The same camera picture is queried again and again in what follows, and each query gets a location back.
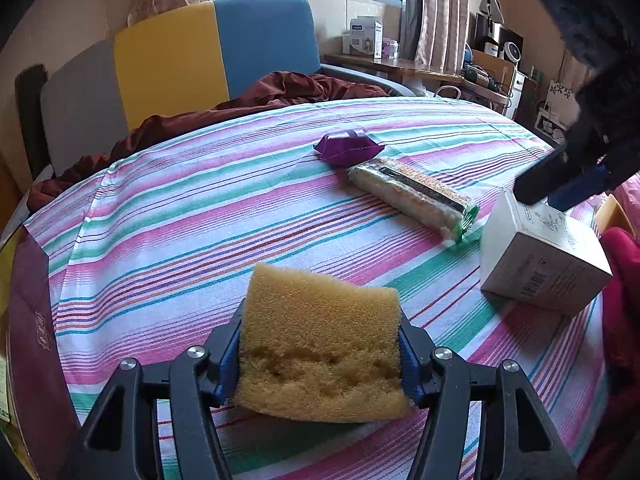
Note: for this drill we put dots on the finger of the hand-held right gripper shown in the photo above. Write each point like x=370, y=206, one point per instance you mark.
x=542, y=180
x=577, y=190

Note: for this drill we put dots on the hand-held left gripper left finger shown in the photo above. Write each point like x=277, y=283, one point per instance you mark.
x=229, y=362

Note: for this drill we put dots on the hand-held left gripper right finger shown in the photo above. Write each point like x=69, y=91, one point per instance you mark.
x=407, y=365

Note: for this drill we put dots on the white carton box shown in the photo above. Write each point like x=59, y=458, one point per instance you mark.
x=540, y=255

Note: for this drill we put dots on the yellow sponge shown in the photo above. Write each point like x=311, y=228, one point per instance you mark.
x=320, y=330

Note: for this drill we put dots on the gold-lined maroon gift box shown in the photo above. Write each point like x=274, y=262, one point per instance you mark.
x=35, y=360

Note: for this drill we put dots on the white flower-print bag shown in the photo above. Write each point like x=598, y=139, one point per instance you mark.
x=562, y=105

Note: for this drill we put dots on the cardboard box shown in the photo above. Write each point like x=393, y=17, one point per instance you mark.
x=492, y=70

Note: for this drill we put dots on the black and silver appliance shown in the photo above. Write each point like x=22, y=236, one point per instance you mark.
x=497, y=35

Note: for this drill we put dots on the clear-wrapped biscuit packet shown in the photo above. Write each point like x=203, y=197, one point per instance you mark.
x=415, y=195

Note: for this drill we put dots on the striped bed sheet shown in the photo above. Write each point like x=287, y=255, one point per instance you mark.
x=200, y=220

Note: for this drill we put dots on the wooden desk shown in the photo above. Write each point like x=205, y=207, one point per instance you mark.
x=395, y=67

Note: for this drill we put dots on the purple packet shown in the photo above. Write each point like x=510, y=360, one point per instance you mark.
x=347, y=147

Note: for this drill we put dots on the glass jar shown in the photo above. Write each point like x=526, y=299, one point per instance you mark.
x=391, y=49

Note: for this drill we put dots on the white printed appliance box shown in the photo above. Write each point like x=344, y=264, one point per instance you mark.
x=362, y=37

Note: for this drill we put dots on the dark red blanket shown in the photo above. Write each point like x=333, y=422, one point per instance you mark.
x=280, y=90

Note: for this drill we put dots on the grey yellow blue headboard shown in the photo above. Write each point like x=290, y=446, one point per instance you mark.
x=170, y=60

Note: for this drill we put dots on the dark brown board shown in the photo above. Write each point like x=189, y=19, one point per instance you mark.
x=31, y=115

